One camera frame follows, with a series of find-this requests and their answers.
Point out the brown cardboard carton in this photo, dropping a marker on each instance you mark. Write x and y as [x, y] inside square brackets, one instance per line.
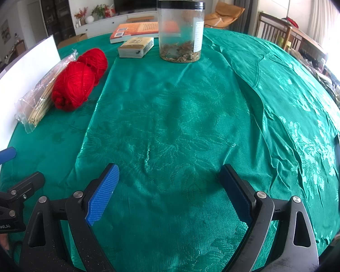
[73, 39]

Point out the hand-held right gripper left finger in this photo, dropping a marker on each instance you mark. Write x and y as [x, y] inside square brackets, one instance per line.
[103, 194]

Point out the dark display shelf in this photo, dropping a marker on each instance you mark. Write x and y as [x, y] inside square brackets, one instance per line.
[58, 5]

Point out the person's left hand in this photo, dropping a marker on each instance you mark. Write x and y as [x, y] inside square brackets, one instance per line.
[1, 242]

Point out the white board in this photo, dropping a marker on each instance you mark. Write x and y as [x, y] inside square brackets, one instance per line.
[17, 70]

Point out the red flowers in white vase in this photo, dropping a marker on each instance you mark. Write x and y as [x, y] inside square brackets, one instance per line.
[82, 15]

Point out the orange lounge chair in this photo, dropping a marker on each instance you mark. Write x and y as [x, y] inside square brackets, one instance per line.
[223, 14]

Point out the orange book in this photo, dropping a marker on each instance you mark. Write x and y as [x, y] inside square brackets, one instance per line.
[136, 29]

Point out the black television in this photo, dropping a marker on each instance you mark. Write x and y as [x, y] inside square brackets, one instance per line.
[136, 0]

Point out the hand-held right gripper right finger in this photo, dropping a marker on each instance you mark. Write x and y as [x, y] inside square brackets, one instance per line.
[234, 192]

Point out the pile of clutter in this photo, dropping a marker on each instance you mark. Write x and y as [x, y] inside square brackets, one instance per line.
[328, 76]

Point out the bag of bamboo sticks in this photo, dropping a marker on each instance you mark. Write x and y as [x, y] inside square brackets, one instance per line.
[36, 104]

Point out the grey curtain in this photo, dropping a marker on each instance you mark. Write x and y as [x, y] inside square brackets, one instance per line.
[245, 2]

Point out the beige cardboard box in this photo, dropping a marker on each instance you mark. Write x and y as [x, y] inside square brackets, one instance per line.
[136, 45]

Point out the clear plastic jar black lid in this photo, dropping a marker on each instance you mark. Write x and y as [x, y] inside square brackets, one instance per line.
[175, 34]

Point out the red yarn ball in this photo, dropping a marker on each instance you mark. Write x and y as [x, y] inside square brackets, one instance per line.
[95, 59]
[70, 85]

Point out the green plant with red decoration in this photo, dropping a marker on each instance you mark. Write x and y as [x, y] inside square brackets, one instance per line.
[100, 11]

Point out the wooden chair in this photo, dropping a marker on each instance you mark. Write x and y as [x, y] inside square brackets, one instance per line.
[272, 29]

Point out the green patterned tablecloth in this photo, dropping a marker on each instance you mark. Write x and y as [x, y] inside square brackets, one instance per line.
[187, 113]

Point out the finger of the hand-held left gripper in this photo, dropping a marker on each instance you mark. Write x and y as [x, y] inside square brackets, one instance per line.
[2, 156]
[31, 182]

